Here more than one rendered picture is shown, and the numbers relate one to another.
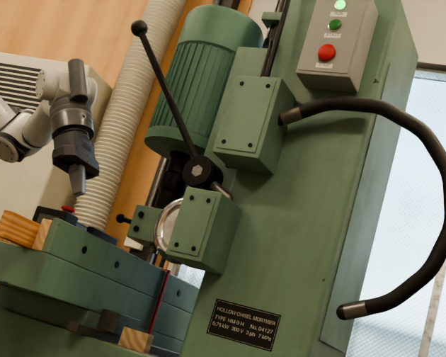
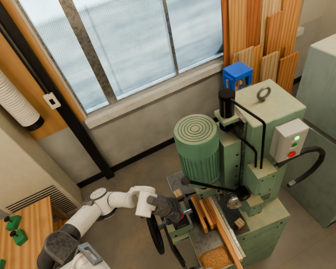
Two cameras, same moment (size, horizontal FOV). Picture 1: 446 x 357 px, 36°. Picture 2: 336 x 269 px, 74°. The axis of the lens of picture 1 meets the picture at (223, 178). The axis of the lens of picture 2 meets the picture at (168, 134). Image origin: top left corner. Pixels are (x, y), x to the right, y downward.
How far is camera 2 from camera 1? 1.71 m
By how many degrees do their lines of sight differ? 68
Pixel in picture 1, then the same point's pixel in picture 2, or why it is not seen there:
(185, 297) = not seen: hidden behind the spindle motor
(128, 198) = (24, 87)
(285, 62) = (258, 150)
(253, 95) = (268, 180)
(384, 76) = not seen: hidden behind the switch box
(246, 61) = (230, 149)
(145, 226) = (205, 195)
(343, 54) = (297, 150)
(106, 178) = (15, 96)
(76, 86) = (163, 206)
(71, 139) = (175, 213)
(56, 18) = not seen: outside the picture
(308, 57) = (283, 157)
